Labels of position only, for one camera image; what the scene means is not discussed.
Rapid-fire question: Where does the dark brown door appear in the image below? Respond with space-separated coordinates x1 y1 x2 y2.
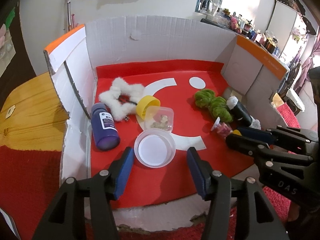
0 0 38 98

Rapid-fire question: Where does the person's right hand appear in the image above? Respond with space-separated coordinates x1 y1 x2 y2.
287 200 307 222

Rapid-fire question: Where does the white refrigerator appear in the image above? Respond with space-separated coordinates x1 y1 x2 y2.
265 0 304 63

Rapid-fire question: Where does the small square clear container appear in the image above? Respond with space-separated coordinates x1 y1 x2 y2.
144 106 174 133

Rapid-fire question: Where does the white fluffy star scrunchie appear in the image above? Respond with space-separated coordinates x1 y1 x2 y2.
99 78 145 122

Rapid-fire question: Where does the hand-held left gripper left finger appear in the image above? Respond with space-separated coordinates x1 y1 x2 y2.
31 147 135 240

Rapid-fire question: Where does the yellow bottle cap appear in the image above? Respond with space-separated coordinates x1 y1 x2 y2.
136 95 160 118

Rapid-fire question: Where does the green yarn ball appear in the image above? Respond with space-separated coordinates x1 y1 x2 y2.
194 89 216 109
209 97 234 123

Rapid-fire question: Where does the black roll with white ends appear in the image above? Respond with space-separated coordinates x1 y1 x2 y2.
226 96 262 130

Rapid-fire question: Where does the purple paint bottle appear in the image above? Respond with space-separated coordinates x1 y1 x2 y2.
90 102 121 152

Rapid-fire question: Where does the beige cloth bag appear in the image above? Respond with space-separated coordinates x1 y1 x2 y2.
0 31 16 67

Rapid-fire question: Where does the small vial with pink beads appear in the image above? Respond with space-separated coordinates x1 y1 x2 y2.
211 117 232 138

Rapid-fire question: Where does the green plush toy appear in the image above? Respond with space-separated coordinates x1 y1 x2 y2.
4 7 16 28

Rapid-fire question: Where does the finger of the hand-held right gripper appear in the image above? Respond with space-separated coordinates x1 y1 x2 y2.
226 133 313 168
236 126 320 152

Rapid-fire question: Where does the row of bottles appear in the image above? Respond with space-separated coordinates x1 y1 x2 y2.
216 7 288 63

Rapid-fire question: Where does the mauve curtain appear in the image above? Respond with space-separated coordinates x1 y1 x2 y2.
292 52 316 95

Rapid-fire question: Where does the small beige tag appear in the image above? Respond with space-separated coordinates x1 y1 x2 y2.
5 105 17 118

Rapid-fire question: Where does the red knitted mat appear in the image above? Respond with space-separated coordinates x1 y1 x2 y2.
0 102 304 240

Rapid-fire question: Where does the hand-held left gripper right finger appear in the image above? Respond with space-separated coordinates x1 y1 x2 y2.
186 147 288 240

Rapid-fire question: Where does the metal pole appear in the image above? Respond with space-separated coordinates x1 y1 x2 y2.
66 0 75 30

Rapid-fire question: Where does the orange and white cardboard box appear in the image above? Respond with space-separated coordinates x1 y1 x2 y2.
44 15 290 232

